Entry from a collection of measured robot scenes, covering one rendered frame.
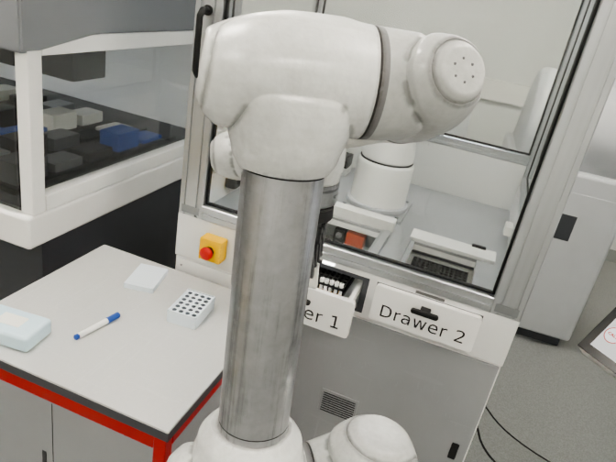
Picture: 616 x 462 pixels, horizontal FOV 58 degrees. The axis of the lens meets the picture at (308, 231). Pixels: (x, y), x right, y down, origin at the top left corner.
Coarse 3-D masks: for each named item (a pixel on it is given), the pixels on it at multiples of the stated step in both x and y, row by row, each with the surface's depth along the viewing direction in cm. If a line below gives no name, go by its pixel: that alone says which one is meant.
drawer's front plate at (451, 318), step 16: (384, 288) 152; (384, 304) 153; (400, 304) 152; (416, 304) 150; (432, 304) 148; (384, 320) 155; (400, 320) 153; (416, 320) 152; (432, 320) 150; (448, 320) 148; (464, 320) 147; (480, 320) 145; (432, 336) 152; (448, 336) 150; (464, 336) 148
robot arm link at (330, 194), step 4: (336, 184) 123; (324, 188) 121; (328, 188) 122; (332, 188) 122; (336, 188) 123; (324, 192) 122; (328, 192) 122; (332, 192) 123; (336, 192) 124; (324, 196) 122; (328, 196) 123; (332, 196) 123; (336, 196) 126; (324, 200) 123; (328, 200) 123; (332, 200) 124; (336, 200) 127; (324, 204) 123; (328, 204) 124; (332, 204) 125; (320, 208) 124; (324, 208) 126
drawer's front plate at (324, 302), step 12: (312, 300) 145; (324, 300) 144; (336, 300) 142; (348, 300) 142; (324, 312) 145; (336, 312) 144; (348, 312) 142; (312, 324) 148; (324, 324) 146; (336, 324) 145; (348, 324) 144
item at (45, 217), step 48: (0, 0) 134; (48, 0) 141; (96, 0) 157; (144, 0) 176; (192, 0) 201; (0, 48) 140; (48, 48) 146; (96, 48) 163; (48, 192) 163; (96, 192) 183; (144, 192) 209; (0, 240) 174; (48, 240) 167; (96, 240) 193; (144, 240) 223; (0, 288) 182
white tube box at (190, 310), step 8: (184, 296) 155; (192, 296) 156; (200, 296) 156; (208, 296) 157; (176, 304) 151; (184, 304) 151; (192, 304) 152; (200, 304) 152; (208, 304) 153; (168, 312) 148; (176, 312) 147; (184, 312) 148; (192, 312) 149; (200, 312) 149; (208, 312) 155; (168, 320) 149; (176, 320) 148; (184, 320) 147; (192, 320) 146; (200, 320) 149; (192, 328) 147
